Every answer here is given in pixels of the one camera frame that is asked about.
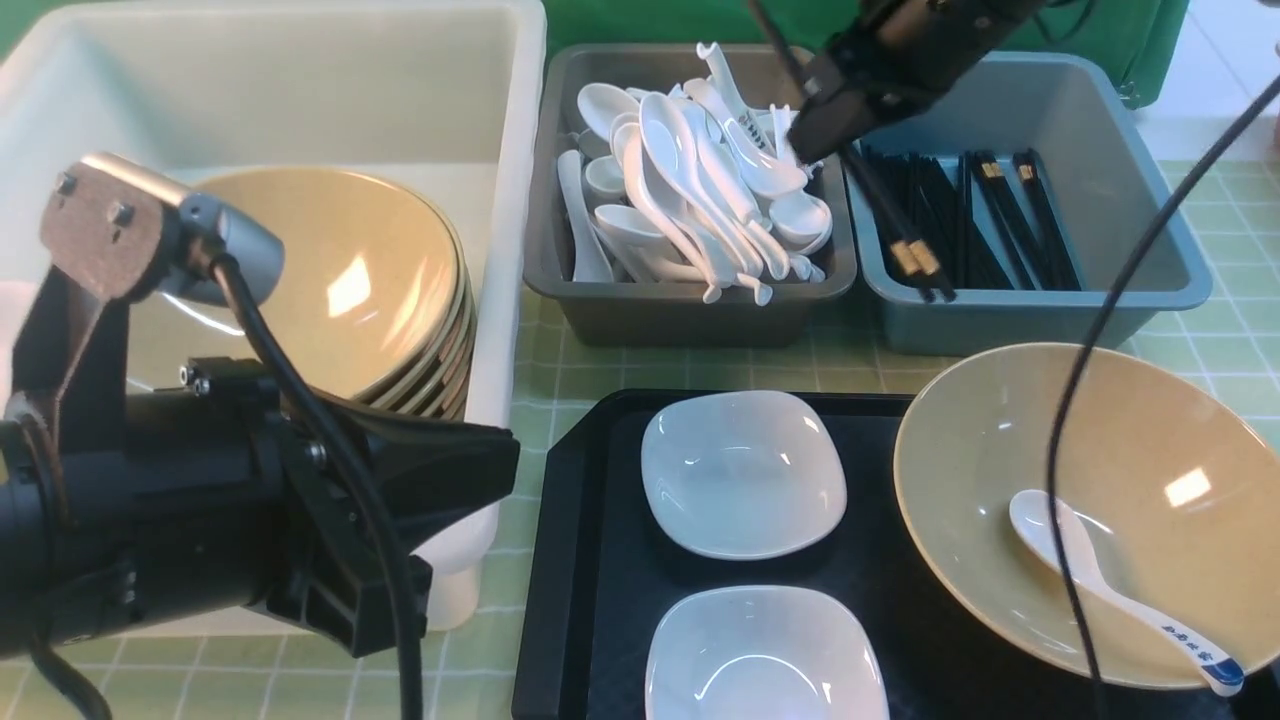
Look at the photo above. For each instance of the white square dish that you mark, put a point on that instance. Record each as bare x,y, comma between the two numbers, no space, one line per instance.
762,652
743,476

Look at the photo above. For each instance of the pile of white spoons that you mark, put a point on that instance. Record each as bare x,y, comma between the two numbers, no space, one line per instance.
674,178

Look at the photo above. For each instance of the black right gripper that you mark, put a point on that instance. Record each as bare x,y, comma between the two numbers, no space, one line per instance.
896,60

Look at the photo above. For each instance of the white spoon with blue tip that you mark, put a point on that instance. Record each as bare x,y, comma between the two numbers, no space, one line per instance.
1055,533

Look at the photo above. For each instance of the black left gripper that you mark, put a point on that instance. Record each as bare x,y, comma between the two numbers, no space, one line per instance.
122,512

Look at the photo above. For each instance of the black chopstick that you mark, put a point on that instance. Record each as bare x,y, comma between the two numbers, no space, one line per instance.
925,250
880,215

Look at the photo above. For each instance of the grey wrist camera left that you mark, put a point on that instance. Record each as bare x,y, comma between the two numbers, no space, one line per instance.
121,231

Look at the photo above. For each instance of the black plastic serving tray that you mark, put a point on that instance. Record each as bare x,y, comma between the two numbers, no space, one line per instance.
604,574

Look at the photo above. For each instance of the stack of tan bowls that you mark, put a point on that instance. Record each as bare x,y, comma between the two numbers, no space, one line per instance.
374,305

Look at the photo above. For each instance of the blue plastic chopstick bin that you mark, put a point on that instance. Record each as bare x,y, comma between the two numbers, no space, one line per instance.
1104,185

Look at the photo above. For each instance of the bundle of black chopsticks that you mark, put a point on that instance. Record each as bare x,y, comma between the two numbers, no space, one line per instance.
990,219

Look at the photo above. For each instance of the large white plastic tub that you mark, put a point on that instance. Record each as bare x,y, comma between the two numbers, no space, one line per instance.
441,96

